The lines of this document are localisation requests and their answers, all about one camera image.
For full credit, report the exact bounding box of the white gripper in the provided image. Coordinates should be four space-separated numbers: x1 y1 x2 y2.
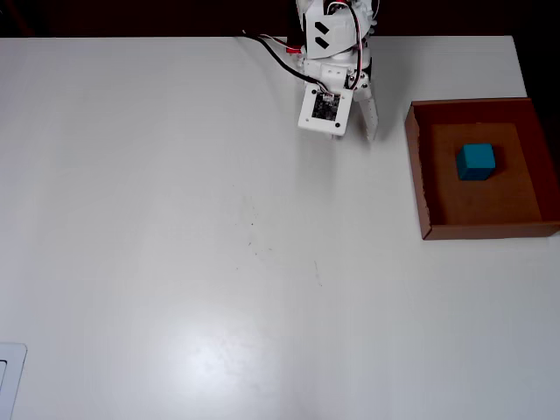
303 55 379 142

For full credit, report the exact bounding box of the brown cardboard box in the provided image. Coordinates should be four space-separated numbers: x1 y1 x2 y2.
403 96 560 242

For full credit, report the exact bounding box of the white flat device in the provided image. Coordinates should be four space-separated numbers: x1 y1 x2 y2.
0 342 29 420

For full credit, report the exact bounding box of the red white servo wire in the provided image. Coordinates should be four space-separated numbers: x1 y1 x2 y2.
326 1 370 87

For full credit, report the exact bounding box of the black cable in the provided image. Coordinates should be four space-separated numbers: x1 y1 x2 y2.
241 30 334 95

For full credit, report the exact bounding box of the blue cube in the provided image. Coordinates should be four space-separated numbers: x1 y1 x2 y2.
456 143 497 183

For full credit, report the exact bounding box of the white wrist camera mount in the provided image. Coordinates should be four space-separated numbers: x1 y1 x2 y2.
297 83 355 134

